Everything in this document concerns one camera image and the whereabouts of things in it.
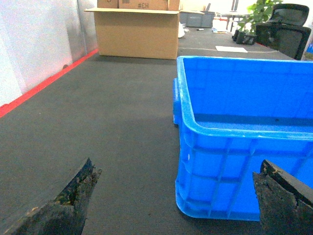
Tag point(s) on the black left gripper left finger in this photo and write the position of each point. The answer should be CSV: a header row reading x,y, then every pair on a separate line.
x,y
66,213

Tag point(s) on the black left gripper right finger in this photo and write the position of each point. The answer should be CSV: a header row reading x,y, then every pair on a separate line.
x,y
285,203

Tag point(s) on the large blue plastic crate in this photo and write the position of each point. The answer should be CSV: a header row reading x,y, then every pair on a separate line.
x,y
232,114

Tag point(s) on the open cardboard box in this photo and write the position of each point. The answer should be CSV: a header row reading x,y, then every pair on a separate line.
x,y
137,28

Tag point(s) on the white paper sheet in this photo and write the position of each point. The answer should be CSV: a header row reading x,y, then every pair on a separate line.
x,y
231,49

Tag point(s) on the black mesh office chair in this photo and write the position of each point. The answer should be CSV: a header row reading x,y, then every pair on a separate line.
x,y
285,31

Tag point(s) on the green potted plant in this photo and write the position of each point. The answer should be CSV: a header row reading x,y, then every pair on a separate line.
x,y
259,12

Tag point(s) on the grey plastic storage bin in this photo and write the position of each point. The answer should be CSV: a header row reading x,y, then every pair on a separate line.
x,y
195,19

